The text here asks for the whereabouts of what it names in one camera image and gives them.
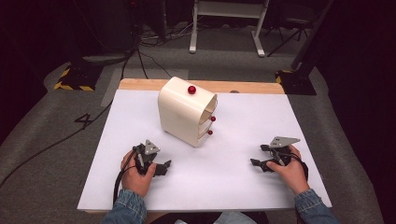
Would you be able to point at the white metal stand frame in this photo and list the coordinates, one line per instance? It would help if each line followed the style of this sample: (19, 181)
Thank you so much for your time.
(229, 9)

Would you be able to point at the red ball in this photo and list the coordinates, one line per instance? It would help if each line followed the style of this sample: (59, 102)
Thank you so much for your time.
(191, 90)

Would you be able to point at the black tripod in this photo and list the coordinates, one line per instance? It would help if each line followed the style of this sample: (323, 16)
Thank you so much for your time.
(292, 29)

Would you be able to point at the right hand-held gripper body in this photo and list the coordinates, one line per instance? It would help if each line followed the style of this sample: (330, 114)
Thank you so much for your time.
(281, 146)

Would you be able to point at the person's right hand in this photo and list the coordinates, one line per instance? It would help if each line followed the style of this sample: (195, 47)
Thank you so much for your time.
(291, 174)

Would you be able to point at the cream drawer with red knob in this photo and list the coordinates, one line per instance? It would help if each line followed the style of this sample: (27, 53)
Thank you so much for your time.
(206, 134)
(209, 121)

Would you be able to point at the white table mat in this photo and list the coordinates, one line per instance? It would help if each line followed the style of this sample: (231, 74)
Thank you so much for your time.
(218, 174)

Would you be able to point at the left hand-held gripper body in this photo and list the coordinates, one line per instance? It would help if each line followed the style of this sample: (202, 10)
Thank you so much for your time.
(148, 148)

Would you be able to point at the black slanted stand pole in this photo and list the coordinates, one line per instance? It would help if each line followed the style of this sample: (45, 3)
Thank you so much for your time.
(313, 34)

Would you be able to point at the black yellow striped stand base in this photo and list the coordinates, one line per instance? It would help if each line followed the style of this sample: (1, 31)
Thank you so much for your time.
(77, 79)
(295, 82)

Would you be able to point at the person's left hand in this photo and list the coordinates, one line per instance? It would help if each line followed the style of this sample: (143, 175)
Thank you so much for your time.
(135, 179)

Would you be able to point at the cream mini drawer cabinet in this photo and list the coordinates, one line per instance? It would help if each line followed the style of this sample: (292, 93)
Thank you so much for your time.
(180, 115)

